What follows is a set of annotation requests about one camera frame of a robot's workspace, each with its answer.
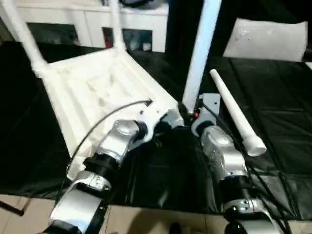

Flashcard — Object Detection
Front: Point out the black folding stand leg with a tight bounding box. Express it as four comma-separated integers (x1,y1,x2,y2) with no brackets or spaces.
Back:
0,199,26,216

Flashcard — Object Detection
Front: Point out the black work mat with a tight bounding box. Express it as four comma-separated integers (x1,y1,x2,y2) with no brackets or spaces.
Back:
0,39,312,220

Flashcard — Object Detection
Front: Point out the white glass-door cabinet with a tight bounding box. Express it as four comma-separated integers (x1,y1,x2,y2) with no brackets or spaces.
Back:
0,0,170,53

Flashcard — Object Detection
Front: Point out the white flat panel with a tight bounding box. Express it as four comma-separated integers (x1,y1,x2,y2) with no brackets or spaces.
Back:
222,18,309,63

